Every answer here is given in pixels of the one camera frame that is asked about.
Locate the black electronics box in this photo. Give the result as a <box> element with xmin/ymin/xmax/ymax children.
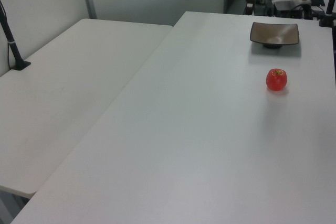
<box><xmin>272</xmin><ymin>0</ymin><xmax>303</xmax><ymax>18</ymax></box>

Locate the black clamped camera pole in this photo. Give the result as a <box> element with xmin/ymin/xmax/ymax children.
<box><xmin>318</xmin><ymin>0</ymin><xmax>336</xmax><ymax>28</ymax></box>

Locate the black camera stand with base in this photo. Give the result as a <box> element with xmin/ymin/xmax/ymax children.
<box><xmin>0</xmin><ymin>0</ymin><xmax>32</xmax><ymax>71</ymax></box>

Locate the brown square ceramic plate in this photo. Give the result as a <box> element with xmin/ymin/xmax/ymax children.
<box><xmin>249</xmin><ymin>22</ymin><xmax>301</xmax><ymax>50</ymax></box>

